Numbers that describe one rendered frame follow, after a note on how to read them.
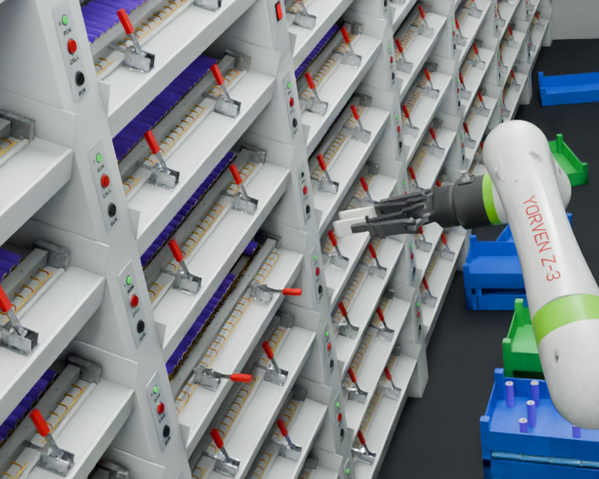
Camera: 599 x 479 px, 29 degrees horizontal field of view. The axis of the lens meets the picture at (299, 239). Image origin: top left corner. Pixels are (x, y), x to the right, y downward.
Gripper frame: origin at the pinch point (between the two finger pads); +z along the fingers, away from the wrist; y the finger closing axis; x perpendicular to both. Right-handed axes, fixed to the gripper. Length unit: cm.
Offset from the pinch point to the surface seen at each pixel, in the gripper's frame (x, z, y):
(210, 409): 8.6, 15.8, 43.4
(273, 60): -31.6, 7.4, -6.3
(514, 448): 70, -9, -19
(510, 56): 62, 29, -258
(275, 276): 7.1, 18.0, 3.5
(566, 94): 94, 17, -287
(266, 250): 3.2, 19.8, -0.2
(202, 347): 3.2, 19.8, 32.8
